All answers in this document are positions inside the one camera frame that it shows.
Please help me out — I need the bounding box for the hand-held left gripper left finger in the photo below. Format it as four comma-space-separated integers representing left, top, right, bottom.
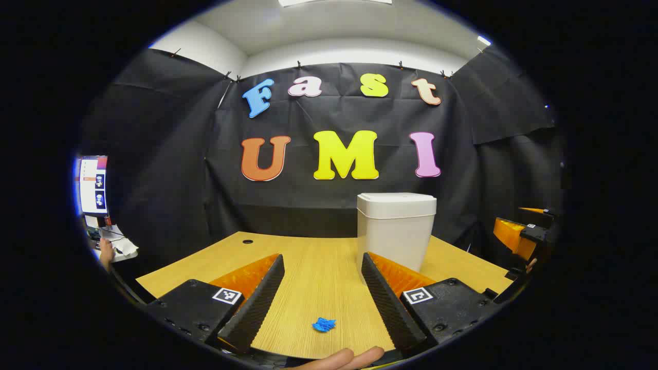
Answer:
147, 253, 285, 354

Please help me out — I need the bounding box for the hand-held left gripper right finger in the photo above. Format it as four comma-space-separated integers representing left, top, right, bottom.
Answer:
361, 251, 500, 354

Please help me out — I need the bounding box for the white desktop garbage bin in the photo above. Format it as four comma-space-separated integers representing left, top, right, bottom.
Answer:
357, 193, 437, 286

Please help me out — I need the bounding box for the wooden desktop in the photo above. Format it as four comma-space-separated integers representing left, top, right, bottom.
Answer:
136, 231, 515, 360

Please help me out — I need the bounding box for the white side table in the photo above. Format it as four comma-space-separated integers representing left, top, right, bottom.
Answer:
85, 215, 139, 263

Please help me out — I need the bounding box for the black backdrop cloth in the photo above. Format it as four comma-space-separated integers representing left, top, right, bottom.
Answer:
77, 47, 566, 268

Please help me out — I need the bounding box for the computer monitor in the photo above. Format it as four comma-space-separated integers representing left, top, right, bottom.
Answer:
77, 156, 108, 216

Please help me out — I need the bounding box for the ceiling light panel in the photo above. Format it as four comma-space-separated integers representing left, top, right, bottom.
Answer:
278, 0, 394, 7

